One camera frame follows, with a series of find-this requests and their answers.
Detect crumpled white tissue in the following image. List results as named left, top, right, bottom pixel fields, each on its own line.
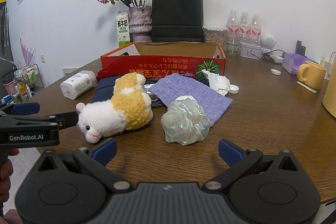
left=202, top=69, right=231, bottom=96

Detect iridescent bath pouf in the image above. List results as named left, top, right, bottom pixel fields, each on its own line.
left=161, top=95, right=211, bottom=146

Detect white green milk carton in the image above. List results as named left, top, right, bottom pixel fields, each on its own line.
left=116, top=10, right=131, bottom=48

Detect black power cable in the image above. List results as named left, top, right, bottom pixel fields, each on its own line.
left=262, top=49, right=285, bottom=59

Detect white round speaker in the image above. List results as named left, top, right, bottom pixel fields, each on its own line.
left=260, top=33, right=277, bottom=49

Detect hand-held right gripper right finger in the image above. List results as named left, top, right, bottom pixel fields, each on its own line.
left=203, top=138, right=300, bottom=191

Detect empty drinking glass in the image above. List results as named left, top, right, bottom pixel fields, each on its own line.
left=225, top=31, right=242, bottom=57

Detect white and yellow plush alpaca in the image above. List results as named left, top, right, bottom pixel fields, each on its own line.
left=76, top=72, right=154, bottom=144

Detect person's left hand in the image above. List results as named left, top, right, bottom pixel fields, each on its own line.
left=0, top=148, right=23, bottom=224

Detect black paper bag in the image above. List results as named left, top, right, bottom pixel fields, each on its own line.
left=151, top=0, right=204, bottom=43

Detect purple tissue box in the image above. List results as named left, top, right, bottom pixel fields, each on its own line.
left=282, top=53, right=309, bottom=75

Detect clear snack container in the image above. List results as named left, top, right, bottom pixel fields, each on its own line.
left=203, top=26, right=228, bottom=50

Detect black upright boxes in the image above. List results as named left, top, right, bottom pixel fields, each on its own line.
left=295, top=40, right=306, bottom=56

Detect navy fabric pouch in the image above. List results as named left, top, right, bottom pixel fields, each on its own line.
left=95, top=76, right=121, bottom=104

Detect yellow mug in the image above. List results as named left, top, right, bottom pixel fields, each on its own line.
left=297, top=61, right=327, bottom=90

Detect purple woven pouch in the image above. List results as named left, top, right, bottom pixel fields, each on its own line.
left=148, top=74, right=233, bottom=127

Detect braided black white cable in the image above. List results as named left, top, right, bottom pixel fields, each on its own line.
left=143, top=78, right=164, bottom=109

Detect pale printed tin box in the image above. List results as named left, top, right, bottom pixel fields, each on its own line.
left=239, top=41, right=263, bottom=59

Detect dark hanging straps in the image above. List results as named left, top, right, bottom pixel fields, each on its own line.
left=0, top=3, right=9, bottom=55

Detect purple speckled vase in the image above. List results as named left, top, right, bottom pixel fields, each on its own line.
left=128, top=5, right=153, bottom=43

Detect white paper strip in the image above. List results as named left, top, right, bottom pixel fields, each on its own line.
left=297, top=81, right=319, bottom=93

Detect pale yellow kettle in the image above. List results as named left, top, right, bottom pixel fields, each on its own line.
left=322, top=79, right=336, bottom=119

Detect clear water bottle red label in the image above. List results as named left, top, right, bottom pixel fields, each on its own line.
left=239, top=11, right=252, bottom=42
left=250, top=13, right=263, bottom=42
left=227, top=10, right=240, bottom=42

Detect purple flower wall sticker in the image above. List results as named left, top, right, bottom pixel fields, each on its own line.
left=20, top=38, right=37, bottom=67

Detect red rose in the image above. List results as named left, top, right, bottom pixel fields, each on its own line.
left=96, top=69, right=113, bottom=82

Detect red cardboard box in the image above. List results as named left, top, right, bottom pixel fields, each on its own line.
left=100, top=41, right=227, bottom=80

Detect wooden desktop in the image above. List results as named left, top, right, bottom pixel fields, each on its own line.
left=34, top=41, right=336, bottom=210

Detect metal wire rack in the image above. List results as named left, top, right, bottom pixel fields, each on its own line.
left=13, top=64, right=45, bottom=105

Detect white tissue pack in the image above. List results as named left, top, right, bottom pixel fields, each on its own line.
left=60, top=70, right=97, bottom=100

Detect white power strip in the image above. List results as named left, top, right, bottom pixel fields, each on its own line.
left=268, top=54, right=284, bottom=64

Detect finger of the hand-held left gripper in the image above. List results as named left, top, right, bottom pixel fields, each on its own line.
left=0, top=102, right=40, bottom=117
left=0, top=112, right=79, bottom=130

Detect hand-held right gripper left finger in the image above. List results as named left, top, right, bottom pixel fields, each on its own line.
left=38, top=138, right=132, bottom=191

